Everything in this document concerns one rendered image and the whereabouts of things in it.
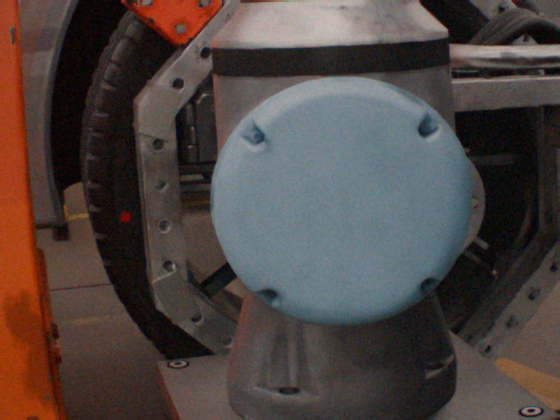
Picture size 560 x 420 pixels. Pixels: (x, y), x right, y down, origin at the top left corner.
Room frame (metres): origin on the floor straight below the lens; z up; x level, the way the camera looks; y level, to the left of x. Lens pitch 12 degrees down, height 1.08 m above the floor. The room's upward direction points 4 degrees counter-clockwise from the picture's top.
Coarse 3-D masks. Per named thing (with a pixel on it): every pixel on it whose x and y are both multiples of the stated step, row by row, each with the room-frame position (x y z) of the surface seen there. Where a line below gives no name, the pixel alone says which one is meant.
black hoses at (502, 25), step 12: (504, 12) 1.16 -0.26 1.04; (516, 12) 1.15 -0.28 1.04; (528, 12) 1.16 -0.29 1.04; (492, 24) 1.15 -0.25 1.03; (504, 24) 1.14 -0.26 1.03; (516, 24) 1.12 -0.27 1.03; (528, 24) 1.11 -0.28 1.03; (540, 24) 1.11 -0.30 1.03; (552, 24) 1.12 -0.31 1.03; (480, 36) 1.16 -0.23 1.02; (492, 36) 1.14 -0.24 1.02; (504, 36) 1.12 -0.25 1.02; (516, 36) 1.12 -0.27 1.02; (540, 36) 1.15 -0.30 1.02; (552, 36) 1.13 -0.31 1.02; (456, 72) 1.14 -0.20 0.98; (468, 72) 1.14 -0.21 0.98; (552, 72) 1.18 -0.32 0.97
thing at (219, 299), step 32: (448, 0) 1.32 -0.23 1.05; (448, 32) 1.47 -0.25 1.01; (480, 128) 1.52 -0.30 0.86; (512, 128) 1.40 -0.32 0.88; (480, 160) 1.35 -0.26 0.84; (512, 160) 1.36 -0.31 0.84; (192, 192) 1.27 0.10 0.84; (512, 192) 1.40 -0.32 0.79; (512, 224) 1.37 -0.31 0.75; (512, 256) 1.34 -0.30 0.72; (224, 288) 1.49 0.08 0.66; (448, 288) 1.41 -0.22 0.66; (480, 288) 1.34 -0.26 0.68; (448, 320) 1.33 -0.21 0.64
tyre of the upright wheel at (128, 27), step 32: (128, 32) 1.25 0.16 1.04; (128, 64) 1.24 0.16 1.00; (160, 64) 1.24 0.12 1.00; (96, 96) 1.27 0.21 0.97; (128, 96) 1.23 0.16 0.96; (96, 128) 1.23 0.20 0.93; (128, 128) 1.23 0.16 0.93; (96, 160) 1.23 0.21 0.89; (128, 160) 1.23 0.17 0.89; (96, 192) 1.23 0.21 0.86; (128, 192) 1.23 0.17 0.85; (96, 224) 1.23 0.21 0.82; (128, 224) 1.23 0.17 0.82; (128, 256) 1.23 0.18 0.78; (128, 288) 1.23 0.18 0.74; (160, 320) 1.24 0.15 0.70; (160, 352) 1.25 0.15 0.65; (192, 352) 1.25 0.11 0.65
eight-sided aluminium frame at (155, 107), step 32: (224, 0) 1.22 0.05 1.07; (480, 0) 1.24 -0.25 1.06; (192, 64) 1.17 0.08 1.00; (160, 96) 1.16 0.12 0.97; (160, 128) 1.16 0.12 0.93; (160, 160) 1.16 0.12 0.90; (544, 160) 1.30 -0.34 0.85; (160, 192) 1.16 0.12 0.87; (544, 192) 1.30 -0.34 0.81; (160, 224) 1.20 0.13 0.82; (544, 224) 1.30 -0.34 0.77; (160, 256) 1.16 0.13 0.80; (544, 256) 1.26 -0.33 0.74; (160, 288) 1.15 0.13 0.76; (192, 288) 1.19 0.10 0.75; (512, 288) 1.29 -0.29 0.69; (544, 288) 1.25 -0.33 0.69; (192, 320) 1.17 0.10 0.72; (224, 320) 1.17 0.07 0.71; (480, 320) 1.28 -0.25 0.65; (512, 320) 1.25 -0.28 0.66; (224, 352) 1.17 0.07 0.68; (480, 352) 1.23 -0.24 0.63
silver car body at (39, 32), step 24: (24, 0) 1.57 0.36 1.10; (48, 0) 1.58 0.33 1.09; (552, 0) 1.75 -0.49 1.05; (24, 24) 1.57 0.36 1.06; (48, 24) 1.58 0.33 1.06; (24, 48) 1.57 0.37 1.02; (48, 48) 1.58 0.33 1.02; (24, 72) 1.57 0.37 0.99; (48, 72) 1.58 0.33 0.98; (24, 96) 1.57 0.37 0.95; (48, 192) 1.57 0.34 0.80; (48, 216) 1.57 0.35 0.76
